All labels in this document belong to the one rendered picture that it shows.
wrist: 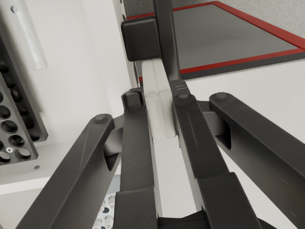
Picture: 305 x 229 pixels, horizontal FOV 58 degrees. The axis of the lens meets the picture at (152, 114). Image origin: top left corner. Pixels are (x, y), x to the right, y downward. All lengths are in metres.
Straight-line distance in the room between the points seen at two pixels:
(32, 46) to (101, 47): 0.11
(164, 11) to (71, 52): 0.12
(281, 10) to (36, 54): 1.08
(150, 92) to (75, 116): 0.17
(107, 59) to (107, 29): 0.02
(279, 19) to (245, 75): 0.87
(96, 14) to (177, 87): 0.06
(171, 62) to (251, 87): 0.22
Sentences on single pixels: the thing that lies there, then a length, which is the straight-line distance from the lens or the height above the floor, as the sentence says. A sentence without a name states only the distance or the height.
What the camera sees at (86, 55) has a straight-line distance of 0.28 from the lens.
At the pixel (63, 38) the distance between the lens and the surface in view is 0.28.
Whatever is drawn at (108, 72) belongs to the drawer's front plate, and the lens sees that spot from 0.18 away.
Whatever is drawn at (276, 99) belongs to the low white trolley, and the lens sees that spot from 0.43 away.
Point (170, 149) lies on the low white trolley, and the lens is 0.42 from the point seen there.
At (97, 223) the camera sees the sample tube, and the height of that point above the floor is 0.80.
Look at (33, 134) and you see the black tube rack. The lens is 0.29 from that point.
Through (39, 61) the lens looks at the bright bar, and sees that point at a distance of 0.28.
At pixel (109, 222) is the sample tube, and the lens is 0.46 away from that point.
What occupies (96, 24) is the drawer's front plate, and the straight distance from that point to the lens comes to 0.18.
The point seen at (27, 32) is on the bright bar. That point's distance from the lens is 0.27.
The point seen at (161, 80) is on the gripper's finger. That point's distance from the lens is 0.17.
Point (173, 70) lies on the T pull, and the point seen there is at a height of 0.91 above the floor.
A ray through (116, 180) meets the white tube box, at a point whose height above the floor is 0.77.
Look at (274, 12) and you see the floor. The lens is 1.24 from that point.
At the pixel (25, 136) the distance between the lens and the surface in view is 0.26.
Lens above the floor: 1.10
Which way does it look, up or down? 61 degrees down
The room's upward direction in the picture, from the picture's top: 173 degrees clockwise
